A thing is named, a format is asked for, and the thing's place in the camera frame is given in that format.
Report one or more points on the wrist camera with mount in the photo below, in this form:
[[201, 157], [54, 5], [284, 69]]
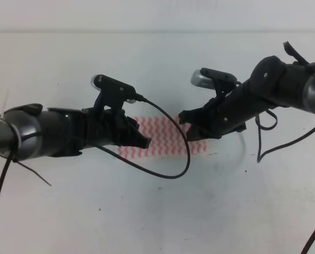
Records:
[[221, 82], [113, 93]]

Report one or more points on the pink white striped towel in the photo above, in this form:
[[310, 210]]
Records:
[[166, 140]]

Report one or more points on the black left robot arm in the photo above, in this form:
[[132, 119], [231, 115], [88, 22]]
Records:
[[58, 132]]

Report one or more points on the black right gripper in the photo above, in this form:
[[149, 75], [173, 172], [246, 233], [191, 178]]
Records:
[[216, 118]]

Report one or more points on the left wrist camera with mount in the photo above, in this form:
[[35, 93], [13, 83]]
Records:
[[113, 93]]

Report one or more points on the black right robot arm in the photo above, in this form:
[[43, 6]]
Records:
[[272, 84]]

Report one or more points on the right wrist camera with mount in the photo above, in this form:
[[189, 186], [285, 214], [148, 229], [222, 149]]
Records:
[[221, 82]]

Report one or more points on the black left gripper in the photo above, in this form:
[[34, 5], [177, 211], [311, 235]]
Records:
[[108, 128]]

